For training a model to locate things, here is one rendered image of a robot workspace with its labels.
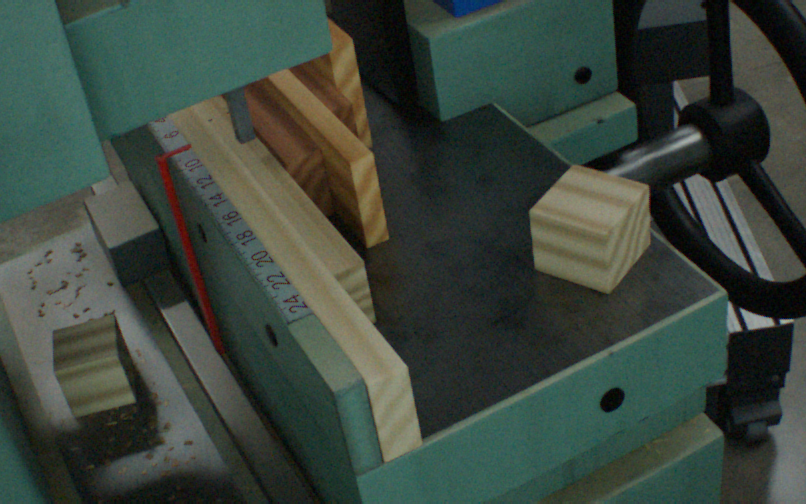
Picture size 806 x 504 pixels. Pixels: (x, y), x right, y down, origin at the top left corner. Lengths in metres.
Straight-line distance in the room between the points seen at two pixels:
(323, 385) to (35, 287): 0.41
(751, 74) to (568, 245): 1.97
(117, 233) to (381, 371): 0.34
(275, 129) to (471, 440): 0.23
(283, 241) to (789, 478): 1.21
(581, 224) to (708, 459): 0.17
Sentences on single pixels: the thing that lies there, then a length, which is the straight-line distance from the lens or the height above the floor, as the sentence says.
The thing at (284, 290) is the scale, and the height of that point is 0.96.
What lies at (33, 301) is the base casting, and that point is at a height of 0.80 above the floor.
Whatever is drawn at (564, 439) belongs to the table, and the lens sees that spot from 0.60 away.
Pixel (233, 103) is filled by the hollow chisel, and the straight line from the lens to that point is 0.67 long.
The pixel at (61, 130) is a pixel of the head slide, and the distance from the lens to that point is 0.57.
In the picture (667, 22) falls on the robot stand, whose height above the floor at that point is 0.69.
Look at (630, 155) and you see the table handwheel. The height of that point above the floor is 0.83.
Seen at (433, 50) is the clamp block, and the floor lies 0.95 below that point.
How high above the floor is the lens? 1.30
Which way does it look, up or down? 38 degrees down
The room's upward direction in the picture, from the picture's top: 10 degrees counter-clockwise
